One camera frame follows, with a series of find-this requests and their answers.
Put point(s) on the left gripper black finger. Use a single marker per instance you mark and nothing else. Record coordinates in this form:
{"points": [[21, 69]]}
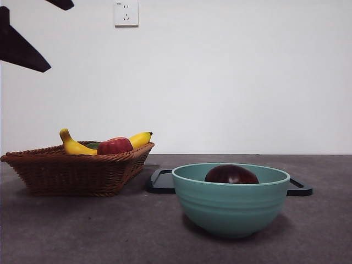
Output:
{"points": [[63, 4], [16, 46]]}

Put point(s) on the dark purple plum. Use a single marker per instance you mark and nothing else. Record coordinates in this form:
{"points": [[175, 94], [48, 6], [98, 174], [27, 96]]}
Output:
{"points": [[231, 174]]}

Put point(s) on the teal ribbed bowl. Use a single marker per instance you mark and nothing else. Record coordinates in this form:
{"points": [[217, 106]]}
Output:
{"points": [[231, 209]]}

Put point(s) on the yellow banana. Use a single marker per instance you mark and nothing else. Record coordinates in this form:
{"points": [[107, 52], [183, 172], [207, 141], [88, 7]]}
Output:
{"points": [[71, 147]]}

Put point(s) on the green fruit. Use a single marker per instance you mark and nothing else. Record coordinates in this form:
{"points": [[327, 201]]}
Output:
{"points": [[93, 145]]}

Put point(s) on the red apple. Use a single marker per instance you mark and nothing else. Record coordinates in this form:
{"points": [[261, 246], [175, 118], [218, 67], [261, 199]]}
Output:
{"points": [[114, 145]]}

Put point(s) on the brown wicker basket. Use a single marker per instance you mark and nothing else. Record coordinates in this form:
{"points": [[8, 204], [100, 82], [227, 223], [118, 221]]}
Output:
{"points": [[74, 176]]}

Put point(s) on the black rectangular tray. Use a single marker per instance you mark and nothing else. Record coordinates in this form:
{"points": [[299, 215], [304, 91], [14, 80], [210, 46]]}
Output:
{"points": [[159, 184]]}

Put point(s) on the white wall socket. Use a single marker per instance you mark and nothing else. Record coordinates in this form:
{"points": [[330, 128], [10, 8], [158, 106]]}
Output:
{"points": [[126, 13]]}

